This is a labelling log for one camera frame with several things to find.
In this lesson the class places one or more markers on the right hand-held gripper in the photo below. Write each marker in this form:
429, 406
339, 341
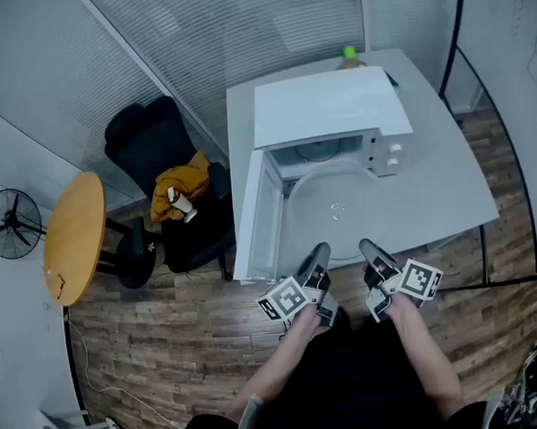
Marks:
420, 281

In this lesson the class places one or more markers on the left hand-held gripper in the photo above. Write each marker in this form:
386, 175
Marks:
285, 298

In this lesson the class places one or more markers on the clear glass turntable plate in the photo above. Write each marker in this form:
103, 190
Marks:
339, 191

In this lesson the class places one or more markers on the person's left forearm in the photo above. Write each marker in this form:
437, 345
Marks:
278, 367

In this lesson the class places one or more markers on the person's right forearm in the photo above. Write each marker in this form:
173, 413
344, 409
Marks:
427, 358

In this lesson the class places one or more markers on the white microwave door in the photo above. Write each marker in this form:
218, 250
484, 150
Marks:
255, 219

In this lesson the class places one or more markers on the white microwave knob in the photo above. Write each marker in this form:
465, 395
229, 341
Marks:
392, 161
396, 148

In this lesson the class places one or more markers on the person's black clothing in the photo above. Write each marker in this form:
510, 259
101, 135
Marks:
351, 385

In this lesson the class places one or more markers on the white and brown drink cup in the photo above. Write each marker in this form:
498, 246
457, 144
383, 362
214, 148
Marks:
182, 206

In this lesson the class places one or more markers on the white microwave oven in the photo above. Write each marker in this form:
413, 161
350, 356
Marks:
330, 105

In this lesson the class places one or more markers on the mustard yellow jacket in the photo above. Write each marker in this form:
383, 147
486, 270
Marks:
180, 182

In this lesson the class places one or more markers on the green and white box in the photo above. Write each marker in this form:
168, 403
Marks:
392, 79

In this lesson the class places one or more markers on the green capped bottle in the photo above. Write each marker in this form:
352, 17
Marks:
351, 55

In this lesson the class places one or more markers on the black office chair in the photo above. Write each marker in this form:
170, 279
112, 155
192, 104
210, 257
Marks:
155, 134

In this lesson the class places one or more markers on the black framed whiteboard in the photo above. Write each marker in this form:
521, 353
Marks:
516, 103

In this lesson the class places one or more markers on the grey window blinds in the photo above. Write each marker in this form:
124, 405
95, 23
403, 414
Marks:
37, 64
239, 29

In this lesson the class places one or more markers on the round wooden side table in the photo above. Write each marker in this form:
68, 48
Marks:
74, 234

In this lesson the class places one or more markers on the white sneaker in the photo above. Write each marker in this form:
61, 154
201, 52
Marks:
116, 427

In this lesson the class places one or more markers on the white low shelf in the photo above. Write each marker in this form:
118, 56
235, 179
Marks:
65, 423

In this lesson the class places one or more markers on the black standing fan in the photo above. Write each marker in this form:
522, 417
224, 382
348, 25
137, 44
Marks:
10, 222

